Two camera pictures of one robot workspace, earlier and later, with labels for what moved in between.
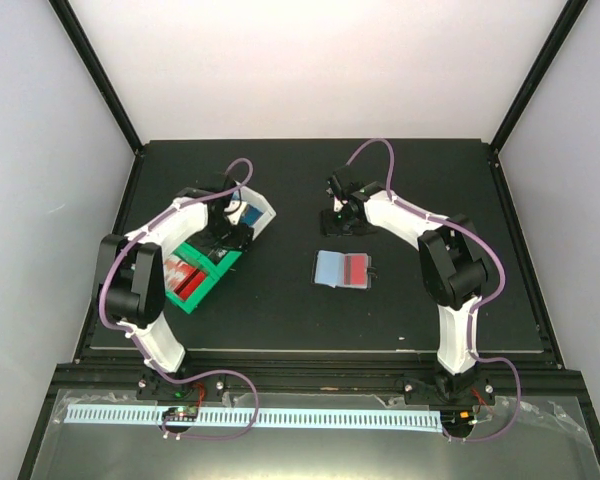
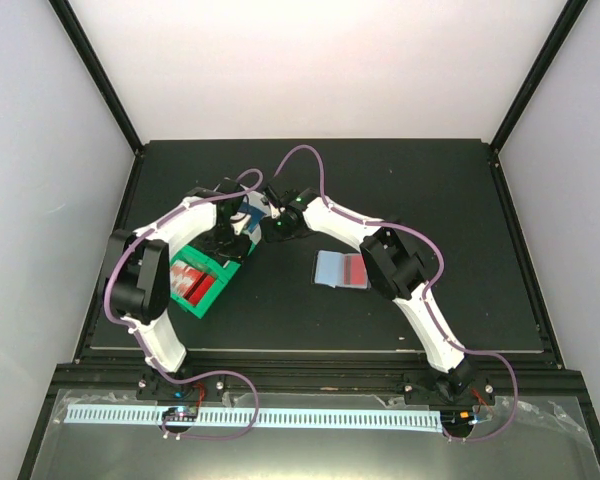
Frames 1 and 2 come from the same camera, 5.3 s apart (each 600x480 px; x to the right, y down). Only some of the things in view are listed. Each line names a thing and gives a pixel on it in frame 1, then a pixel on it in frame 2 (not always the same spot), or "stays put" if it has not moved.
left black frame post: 67,14 stays put
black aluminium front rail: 315,373 stays put
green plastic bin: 187,281 to 190,257
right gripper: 328,226 to 270,234
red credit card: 355,270 stays put
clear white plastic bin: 268,213 stays put
